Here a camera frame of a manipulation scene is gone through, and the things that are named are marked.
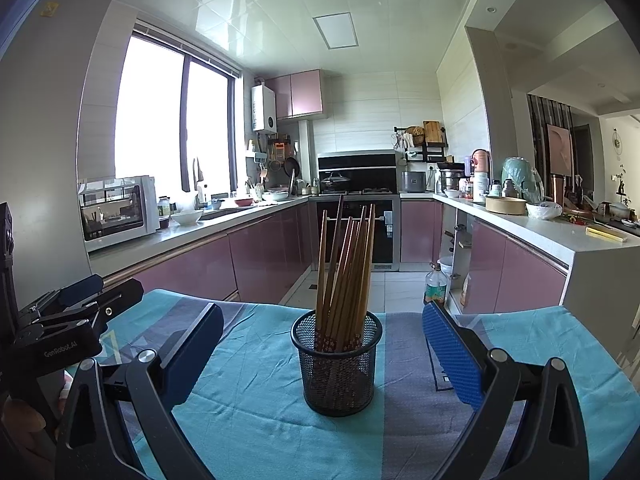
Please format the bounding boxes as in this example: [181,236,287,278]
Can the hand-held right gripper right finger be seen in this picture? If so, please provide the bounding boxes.
[422,301,591,480]

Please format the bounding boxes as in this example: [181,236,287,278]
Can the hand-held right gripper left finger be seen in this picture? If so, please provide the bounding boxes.
[54,302,224,480]

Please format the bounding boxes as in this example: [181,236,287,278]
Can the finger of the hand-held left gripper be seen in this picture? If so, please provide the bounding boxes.
[17,279,144,341]
[17,273,105,321]

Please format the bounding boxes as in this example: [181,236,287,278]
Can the black mesh holder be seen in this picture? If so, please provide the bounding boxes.
[291,310,384,417]

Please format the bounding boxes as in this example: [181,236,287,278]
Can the bunch of wooden chopsticks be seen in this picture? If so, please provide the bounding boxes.
[312,195,377,411]

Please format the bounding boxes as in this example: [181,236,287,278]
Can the person's left hand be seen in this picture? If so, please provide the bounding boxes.
[0,367,76,461]

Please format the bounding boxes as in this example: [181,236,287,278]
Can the teal grey printed tablecloth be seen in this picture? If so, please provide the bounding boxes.
[97,287,633,480]

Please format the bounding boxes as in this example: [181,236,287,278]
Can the cooking oil bottle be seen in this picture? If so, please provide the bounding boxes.
[424,262,448,306]

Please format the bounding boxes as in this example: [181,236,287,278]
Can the pink base cabinets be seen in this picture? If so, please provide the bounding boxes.
[90,200,316,306]
[400,199,571,316]

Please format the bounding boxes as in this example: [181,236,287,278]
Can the white countertop oven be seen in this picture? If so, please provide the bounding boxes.
[77,175,160,253]

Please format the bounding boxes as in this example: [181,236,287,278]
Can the built-in black oven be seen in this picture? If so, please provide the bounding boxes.
[310,195,402,271]

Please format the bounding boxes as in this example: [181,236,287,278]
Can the chrome faucet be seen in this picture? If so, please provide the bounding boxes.
[192,157,207,208]

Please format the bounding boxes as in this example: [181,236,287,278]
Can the grey refrigerator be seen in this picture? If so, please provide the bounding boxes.
[0,0,128,311]

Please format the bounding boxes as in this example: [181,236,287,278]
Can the round wooden tub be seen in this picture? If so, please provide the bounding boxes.
[485,196,528,216]

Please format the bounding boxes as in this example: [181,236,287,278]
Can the white plastic bag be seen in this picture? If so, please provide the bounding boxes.
[525,201,563,221]

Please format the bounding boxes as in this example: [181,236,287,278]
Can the steel pot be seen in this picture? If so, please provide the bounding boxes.
[436,162,466,196]

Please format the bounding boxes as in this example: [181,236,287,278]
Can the kitchen window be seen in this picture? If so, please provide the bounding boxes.
[114,20,241,198]

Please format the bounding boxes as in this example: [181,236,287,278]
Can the green wrapped appliance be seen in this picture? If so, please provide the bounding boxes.
[501,157,543,203]

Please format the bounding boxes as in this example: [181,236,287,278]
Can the flat yellow box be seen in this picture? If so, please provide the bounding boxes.
[586,226,628,244]

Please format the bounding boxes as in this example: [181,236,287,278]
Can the black pot with glass lid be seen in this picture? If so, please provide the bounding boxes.
[320,171,351,193]

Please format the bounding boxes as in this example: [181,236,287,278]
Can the black range hood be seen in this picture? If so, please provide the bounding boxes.
[317,151,398,193]

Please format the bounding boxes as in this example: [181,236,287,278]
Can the white water heater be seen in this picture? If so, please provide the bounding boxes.
[251,84,277,135]

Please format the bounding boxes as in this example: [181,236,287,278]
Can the square ceiling light panel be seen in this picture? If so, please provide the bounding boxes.
[313,12,360,51]

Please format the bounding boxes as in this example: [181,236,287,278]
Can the black wall rack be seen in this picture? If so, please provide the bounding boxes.
[393,121,448,161]

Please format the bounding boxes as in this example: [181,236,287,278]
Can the framed wall picture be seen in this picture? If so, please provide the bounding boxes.
[545,123,573,178]

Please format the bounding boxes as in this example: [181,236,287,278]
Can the pink wall cabinet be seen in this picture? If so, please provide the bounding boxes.
[265,70,328,121]

